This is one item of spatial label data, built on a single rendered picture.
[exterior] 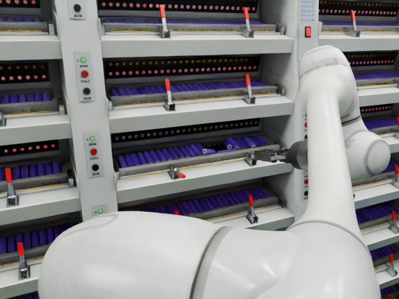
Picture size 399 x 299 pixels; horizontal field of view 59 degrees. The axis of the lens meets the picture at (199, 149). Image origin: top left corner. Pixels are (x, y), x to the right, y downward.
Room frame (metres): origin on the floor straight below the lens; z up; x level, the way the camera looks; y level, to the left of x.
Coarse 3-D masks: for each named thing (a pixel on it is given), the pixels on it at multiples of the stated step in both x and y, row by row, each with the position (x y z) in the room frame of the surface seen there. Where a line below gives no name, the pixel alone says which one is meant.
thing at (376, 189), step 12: (396, 156) 1.59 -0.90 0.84; (396, 168) 1.41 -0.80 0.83; (360, 180) 1.38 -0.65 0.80; (372, 180) 1.41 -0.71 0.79; (384, 180) 1.44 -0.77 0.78; (396, 180) 1.41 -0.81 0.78; (360, 192) 1.34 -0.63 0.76; (372, 192) 1.35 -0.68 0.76; (384, 192) 1.36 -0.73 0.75; (396, 192) 1.38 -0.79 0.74; (360, 204) 1.31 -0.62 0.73; (372, 204) 1.34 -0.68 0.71
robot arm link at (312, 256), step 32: (320, 224) 0.33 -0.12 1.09; (224, 256) 0.26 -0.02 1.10; (256, 256) 0.26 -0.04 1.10; (288, 256) 0.26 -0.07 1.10; (320, 256) 0.27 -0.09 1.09; (352, 256) 0.28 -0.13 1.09; (224, 288) 0.24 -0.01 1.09; (256, 288) 0.23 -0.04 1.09; (288, 288) 0.23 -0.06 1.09; (320, 288) 0.23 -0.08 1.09; (352, 288) 0.24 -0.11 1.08
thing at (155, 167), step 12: (276, 144) 1.22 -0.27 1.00; (204, 156) 1.11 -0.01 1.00; (216, 156) 1.11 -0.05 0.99; (228, 156) 1.13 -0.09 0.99; (240, 156) 1.15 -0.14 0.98; (120, 168) 1.00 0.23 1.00; (132, 168) 1.00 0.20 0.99; (144, 168) 1.02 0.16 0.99; (156, 168) 1.03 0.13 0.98; (168, 168) 1.05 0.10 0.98
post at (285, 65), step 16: (272, 0) 1.28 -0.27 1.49; (288, 0) 1.20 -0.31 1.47; (288, 16) 1.20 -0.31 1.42; (272, 64) 1.29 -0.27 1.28; (288, 64) 1.21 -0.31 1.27; (288, 80) 1.21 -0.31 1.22; (288, 128) 1.21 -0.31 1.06; (272, 176) 1.30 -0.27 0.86; (288, 176) 1.21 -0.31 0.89; (288, 192) 1.21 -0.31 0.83; (304, 208) 1.19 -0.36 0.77
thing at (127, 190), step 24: (120, 144) 1.11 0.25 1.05; (288, 144) 1.20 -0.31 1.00; (192, 168) 1.07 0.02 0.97; (216, 168) 1.08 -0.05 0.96; (240, 168) 1.10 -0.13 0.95; (264, 168) 1.13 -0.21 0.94; (288, 168) 1.18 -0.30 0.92; (120, 192) 0.94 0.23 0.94; (144, 192) 0.97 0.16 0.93; (168, 192) 1.01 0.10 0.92
